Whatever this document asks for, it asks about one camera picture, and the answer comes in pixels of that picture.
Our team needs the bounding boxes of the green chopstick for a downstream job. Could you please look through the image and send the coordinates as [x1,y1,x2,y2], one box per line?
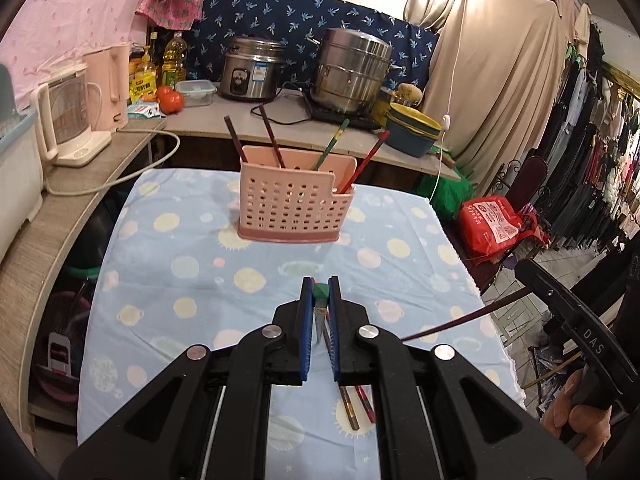
[310,117,351,172]
[312,282,331,346]

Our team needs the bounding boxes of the black power cable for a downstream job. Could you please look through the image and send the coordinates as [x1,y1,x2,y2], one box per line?
[262,82,313,126]

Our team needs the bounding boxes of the person's right hand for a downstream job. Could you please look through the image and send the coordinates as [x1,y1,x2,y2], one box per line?
[542,372,614,461]

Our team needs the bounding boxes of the wooden stick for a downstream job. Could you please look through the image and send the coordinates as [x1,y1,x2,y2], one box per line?
[522,355,581,389]

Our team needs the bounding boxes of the green plastic bag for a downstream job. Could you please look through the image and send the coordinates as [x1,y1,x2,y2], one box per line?
[415,170,476,218]

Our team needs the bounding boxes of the white glass kettle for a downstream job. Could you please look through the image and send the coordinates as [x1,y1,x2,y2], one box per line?
[30,65,113,168]

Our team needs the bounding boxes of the red tomato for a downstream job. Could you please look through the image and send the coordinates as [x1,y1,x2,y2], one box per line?
[156,85,185,114]

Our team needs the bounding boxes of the blue planet-print tablecloth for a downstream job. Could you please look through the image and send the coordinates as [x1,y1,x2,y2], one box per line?
[77,167,526,480]

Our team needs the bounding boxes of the pink printed wall cloth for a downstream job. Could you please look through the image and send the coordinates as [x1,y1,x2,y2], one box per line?
[0,0,151,126]

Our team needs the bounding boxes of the red plastic bag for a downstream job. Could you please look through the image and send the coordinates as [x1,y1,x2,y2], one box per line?
[459,195,538,261]

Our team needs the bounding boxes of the stacked blue and yellow bowls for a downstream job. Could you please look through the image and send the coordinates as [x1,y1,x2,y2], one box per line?
[385,102,446,158]

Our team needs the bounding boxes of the white kettle power cable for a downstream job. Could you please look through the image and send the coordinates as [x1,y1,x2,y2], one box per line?
[45,130,181,196]

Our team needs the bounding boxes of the dark maroon chopstick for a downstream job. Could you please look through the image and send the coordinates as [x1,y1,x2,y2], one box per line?
[257,103,287,169]
[223,115,249,162]
[401,287,528,343]

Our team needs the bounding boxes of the pink electric kettle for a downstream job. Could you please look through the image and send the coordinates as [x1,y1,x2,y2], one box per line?
[82,44,131,131]

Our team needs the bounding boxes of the white plastic storage box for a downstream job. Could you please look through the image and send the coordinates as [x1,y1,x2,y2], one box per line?
[0,62,46,261]

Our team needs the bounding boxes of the black metal chair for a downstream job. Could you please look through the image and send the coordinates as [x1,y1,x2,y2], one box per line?
[500,156,551,221]

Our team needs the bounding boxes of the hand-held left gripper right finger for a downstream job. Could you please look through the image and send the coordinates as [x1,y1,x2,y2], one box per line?
[326,276,586,480]

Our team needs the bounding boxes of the wooden counter shelf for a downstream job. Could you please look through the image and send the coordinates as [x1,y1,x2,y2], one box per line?
[0,87,463,436]

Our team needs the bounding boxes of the potato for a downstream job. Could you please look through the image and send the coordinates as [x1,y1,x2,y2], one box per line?
[396,82,425,107]

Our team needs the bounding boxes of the brown chopstick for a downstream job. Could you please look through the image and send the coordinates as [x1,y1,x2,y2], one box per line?
[340,385,360,432]

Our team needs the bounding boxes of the pink plastic utensil holder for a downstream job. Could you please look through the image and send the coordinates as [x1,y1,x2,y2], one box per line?
[236,145,358,245]

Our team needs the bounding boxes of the beige curtain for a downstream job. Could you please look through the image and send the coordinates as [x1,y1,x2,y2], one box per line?
[405,0,591,196]

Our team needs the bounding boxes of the steel rice cooker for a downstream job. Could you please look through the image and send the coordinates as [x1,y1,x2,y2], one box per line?
[218,35,288,102]

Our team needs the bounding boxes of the red chopstick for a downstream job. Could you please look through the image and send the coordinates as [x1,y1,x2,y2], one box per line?
[356,385,376,422]
[339,130,391,195]

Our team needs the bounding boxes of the steel steamer pot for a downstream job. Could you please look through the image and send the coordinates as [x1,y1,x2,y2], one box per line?
[306,27,406,113]

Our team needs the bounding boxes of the black induction cooker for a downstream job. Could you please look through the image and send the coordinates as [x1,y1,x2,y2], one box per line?
[302,92,388,131]

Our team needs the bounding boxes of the blue and white packet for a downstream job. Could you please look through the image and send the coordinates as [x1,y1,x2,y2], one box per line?
[127,101,163,121]

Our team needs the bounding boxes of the yellow-label bottle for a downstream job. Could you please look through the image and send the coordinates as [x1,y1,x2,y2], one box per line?
[129,45,157,106]

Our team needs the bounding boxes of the cooking oil bottle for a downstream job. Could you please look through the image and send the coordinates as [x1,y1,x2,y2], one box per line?
[162,32,190,88]

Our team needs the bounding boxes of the clear plastic food container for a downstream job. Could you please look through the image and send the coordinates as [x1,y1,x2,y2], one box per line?
[175,80,217,108]

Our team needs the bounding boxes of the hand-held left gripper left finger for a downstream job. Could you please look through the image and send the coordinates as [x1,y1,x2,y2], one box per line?
[59,276,313,480]

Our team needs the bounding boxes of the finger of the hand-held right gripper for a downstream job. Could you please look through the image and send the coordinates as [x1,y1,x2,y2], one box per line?
[515,259,581,323]

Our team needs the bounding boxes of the blue leaf-print cloth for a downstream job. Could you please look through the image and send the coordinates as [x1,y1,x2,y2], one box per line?
[187,0,441,111]

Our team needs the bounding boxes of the rack of hanging clothes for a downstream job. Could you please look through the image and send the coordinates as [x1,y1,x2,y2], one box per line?
[540,25,640,251]

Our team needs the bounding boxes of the white hanging cable with switch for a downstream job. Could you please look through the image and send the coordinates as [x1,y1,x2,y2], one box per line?
[434,0,473,196]

